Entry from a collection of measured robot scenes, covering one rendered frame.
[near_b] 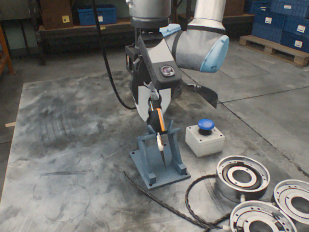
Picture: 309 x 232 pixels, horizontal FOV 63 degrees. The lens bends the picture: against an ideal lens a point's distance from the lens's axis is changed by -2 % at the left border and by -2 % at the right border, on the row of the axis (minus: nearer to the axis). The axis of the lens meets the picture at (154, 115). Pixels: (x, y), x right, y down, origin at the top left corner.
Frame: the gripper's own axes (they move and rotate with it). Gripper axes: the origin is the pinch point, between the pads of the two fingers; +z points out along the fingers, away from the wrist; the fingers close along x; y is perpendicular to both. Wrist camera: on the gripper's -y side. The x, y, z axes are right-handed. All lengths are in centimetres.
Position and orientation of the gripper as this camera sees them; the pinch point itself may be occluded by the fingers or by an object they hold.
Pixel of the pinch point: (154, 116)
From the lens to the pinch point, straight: 55.3
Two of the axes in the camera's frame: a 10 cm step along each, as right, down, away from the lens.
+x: -9.2, 2.0, -3.3
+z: 0.0, 8.6, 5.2
